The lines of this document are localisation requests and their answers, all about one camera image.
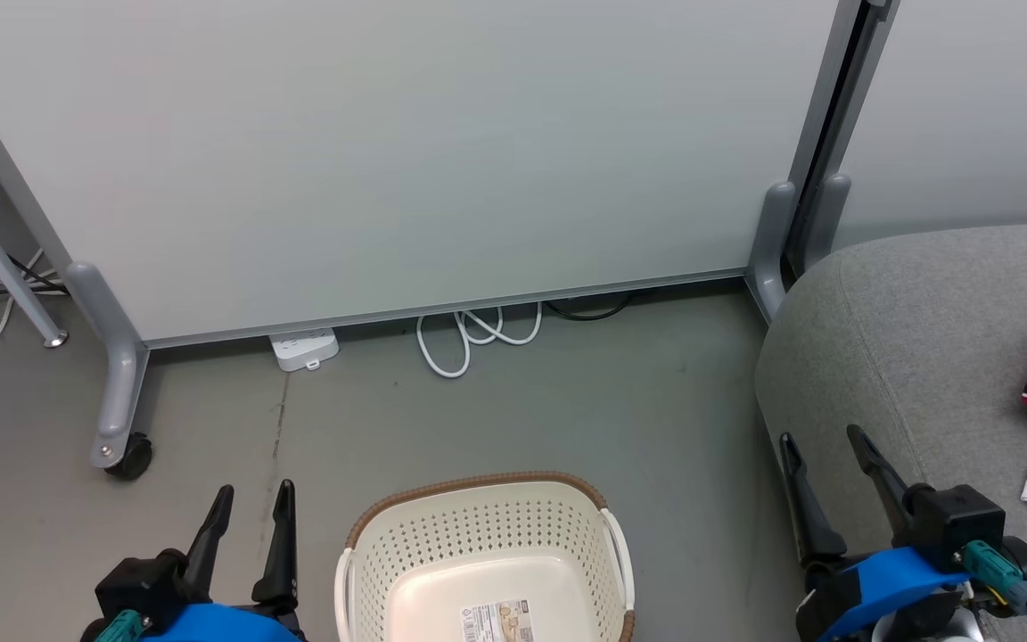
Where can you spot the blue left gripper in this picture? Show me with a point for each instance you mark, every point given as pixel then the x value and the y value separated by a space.
pixel 219 626

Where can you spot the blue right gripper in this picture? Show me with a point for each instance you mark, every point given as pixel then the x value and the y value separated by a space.
pixel 879 584

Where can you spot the cream perforated laundry basket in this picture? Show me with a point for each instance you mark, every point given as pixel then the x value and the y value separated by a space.
pixel 487 535

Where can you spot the printed paper basket label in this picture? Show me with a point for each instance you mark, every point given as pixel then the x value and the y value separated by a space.
pixel 496 621

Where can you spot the black caster wheel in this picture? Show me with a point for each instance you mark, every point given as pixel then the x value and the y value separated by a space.
pixel 135 456

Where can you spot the grey fabric sofa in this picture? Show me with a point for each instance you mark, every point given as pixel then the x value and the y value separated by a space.
pixel 915 357

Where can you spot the white power strip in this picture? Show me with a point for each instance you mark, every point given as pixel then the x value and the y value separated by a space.
pixel 304 346

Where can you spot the grey partition foot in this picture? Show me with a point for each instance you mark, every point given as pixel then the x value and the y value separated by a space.
pixel 770 241
pixel 121 374
pixel 830 214

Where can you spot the narrow white partition panel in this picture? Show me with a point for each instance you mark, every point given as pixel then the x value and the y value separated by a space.
pixel 977 107

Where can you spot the large white partition panel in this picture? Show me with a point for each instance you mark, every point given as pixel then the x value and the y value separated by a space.
pixel 389 134

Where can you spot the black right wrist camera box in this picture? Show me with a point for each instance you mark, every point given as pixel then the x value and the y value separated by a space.
pixel 955 517

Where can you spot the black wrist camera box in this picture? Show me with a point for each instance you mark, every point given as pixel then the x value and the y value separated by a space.
pixel 955 517
pixel 139 584

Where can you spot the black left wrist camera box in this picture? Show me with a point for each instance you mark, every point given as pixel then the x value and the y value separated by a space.
pixel 139 584

